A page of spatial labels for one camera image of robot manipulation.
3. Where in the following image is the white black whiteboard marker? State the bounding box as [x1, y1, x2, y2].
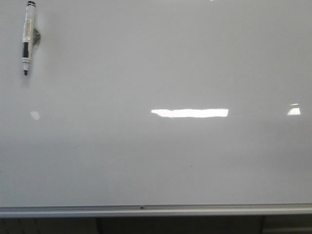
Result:
[21, 0, 41, 76]

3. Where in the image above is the white whiteboard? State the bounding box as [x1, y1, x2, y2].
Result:
[0, 0, 312, 207]

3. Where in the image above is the aluminium whiteboard frame rail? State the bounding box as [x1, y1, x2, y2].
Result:
[0, 203, 312, 218]

